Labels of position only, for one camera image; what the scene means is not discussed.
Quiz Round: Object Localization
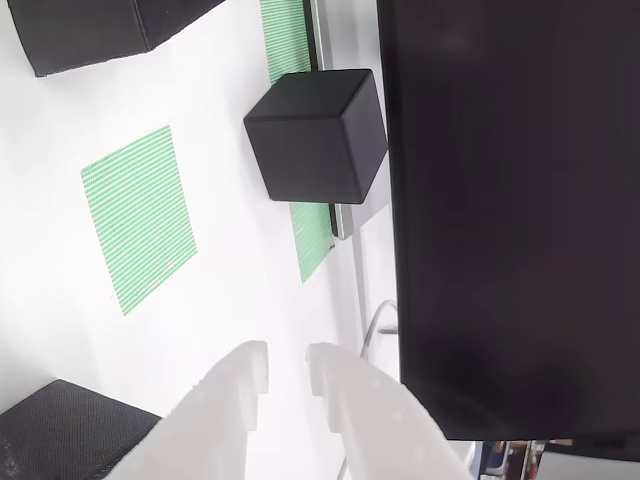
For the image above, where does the green striped tape strip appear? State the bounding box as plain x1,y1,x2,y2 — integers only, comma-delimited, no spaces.
258,0,335,285

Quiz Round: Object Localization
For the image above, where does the green striped square marker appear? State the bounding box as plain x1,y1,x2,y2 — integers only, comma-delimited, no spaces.
80,124,199,317

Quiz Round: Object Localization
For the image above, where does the black monitor screen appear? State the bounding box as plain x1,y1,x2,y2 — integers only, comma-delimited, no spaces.
375,0,640,464

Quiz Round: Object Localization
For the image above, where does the black cube block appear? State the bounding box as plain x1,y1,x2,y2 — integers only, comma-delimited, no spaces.
0,378,164,480
243,68,389,205
9,0,227,79

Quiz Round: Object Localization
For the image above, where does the white cable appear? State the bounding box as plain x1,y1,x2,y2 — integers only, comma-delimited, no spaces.
360,298,400,362

